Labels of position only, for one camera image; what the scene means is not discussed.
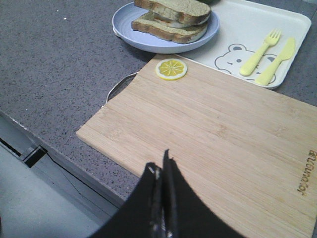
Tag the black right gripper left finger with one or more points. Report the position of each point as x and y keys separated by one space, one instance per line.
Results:
x=141 y=214

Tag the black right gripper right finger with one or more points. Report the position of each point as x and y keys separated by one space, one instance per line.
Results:
x=186 y=215

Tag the light blue round plate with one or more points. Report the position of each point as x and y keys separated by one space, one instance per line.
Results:
x=121 y=23

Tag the bread slice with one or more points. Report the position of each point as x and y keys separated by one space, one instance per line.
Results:
x=192 y=12
x=146 y=24

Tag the white bear tray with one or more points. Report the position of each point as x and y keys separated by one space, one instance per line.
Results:
x=242 y=30

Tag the wooden cutting board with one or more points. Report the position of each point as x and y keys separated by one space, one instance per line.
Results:
x=249 y=153

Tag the lemon slice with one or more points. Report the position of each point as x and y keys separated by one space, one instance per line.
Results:
x=171 y=69

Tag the yellow plastic knife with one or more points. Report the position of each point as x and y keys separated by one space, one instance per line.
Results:
x=266 y=76

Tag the fried egg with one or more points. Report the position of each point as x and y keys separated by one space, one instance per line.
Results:
x=167 y=22

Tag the yellow plastic fork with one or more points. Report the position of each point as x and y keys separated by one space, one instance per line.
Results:
x=270 y=40

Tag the green lime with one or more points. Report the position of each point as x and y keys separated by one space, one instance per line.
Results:
x=209 y=1

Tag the metal cutting board handle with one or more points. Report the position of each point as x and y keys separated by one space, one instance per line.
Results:
x=120 y=86

